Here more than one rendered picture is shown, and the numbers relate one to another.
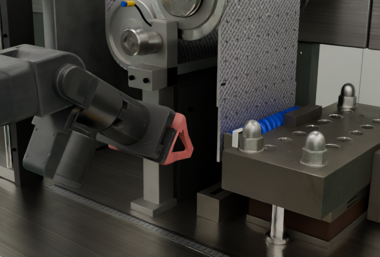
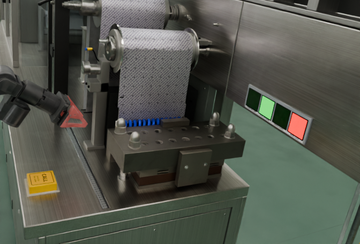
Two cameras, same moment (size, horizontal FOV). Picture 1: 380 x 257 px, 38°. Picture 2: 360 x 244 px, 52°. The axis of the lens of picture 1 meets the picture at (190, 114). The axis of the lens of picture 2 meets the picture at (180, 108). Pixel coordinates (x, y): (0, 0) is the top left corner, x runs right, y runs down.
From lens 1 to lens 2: 0.65 m
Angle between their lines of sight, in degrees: 21
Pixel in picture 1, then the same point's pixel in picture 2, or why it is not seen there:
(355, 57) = not seen: outside the picture
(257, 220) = not seen: hidden behind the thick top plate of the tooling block
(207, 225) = (104, 161)
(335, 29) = (216, 80)
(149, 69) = (90, 82)
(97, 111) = (26, 98)
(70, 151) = (11, 111)
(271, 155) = (122, 137)
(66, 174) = (7, 120)
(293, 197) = (118, 159)
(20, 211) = (40, 130)
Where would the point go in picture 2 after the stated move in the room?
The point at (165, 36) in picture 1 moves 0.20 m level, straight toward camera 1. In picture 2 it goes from (101, 68) to (59, 83)
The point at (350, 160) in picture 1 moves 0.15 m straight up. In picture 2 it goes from (152, 150) to (158, 100)
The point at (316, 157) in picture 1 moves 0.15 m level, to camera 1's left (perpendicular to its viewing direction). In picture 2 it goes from (132, 144) to (87, 128)
